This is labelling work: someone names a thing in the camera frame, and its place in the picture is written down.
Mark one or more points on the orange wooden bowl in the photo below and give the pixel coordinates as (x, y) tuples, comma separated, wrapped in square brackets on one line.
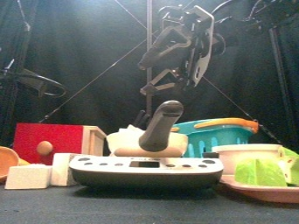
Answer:
[(6, 163)]

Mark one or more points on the beige oblong toy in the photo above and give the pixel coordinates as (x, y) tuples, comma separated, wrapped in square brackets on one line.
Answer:
[(130, 152)]

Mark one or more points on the light green toy lettuce wedge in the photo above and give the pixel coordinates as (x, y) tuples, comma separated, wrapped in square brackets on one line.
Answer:
[(260, 173)]

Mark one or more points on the white round cup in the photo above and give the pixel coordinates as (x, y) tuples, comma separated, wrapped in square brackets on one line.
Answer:
[(245, 156)]

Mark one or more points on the vertical metal frame pole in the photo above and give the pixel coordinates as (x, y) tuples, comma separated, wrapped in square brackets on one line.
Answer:
[(149, 87)]

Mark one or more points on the white and black toy scale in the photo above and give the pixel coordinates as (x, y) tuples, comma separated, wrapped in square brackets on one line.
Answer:
[(146, 173)]

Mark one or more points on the yellow toy piece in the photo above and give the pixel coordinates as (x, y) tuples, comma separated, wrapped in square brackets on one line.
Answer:
[(23, 162)]

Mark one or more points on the tall white block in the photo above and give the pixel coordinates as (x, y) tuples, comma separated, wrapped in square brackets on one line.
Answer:
[(62, 169)]

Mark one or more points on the pink plate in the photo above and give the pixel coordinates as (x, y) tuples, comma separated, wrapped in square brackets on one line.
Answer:
[(269, 194)]

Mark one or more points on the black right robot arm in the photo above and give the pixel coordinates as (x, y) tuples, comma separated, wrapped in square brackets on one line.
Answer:
[(257, 17)]

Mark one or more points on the white mortar bowl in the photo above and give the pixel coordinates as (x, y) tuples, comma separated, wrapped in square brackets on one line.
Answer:
[(121, 141)]

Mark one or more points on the green and white toy vegetable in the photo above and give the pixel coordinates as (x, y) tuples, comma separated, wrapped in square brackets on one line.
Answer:
[(292, 166)]

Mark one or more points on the red wooden drawer box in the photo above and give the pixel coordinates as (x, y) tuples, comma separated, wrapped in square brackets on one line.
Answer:
[(54, 137)]

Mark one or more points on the grey pestle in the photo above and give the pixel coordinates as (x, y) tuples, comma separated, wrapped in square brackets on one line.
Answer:
[(161, 125)]

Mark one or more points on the small white block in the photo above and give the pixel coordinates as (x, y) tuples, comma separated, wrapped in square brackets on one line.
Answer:
[(30, 176)]

